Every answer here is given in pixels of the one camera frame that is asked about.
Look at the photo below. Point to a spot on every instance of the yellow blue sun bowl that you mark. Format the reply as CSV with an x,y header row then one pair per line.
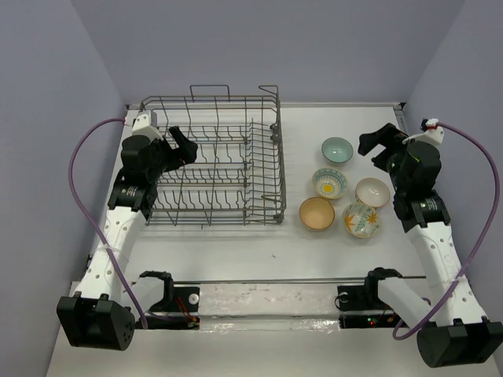
x,y
330,183

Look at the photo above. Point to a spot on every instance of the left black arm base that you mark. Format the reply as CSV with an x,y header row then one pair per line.
x,y
167,305

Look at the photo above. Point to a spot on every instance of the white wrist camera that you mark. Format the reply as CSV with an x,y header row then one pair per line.
x,y
145,124
432,133

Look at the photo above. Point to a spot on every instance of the teal ceramic bowl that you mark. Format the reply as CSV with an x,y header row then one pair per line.
x,y
337,150

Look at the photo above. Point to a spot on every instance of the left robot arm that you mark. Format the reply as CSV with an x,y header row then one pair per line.
x,y
103,311

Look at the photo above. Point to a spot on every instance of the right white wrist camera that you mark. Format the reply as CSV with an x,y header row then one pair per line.
x,y
432,133

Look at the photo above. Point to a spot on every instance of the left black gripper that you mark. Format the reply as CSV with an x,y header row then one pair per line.
x,y
186,155

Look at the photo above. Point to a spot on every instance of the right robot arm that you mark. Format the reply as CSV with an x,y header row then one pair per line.
x,y
455,330

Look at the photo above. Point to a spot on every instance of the tan orange bowl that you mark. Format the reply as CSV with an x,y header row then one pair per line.
x,y
316,213

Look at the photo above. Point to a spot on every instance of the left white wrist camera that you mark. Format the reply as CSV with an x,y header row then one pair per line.
x,y
145,124

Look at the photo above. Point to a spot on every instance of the grey wire dish rack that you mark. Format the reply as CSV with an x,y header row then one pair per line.
x,y
239,174

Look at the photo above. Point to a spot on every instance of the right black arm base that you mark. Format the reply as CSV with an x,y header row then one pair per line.
x,y
359,306

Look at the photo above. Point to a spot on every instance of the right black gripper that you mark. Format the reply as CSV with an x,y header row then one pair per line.
x,y
389,134

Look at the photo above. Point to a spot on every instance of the white pink rimmed bowl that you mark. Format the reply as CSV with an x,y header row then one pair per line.
x,y
372,192

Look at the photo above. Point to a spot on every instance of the leaf patterned white bowl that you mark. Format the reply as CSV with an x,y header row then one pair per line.
x,y
361,220

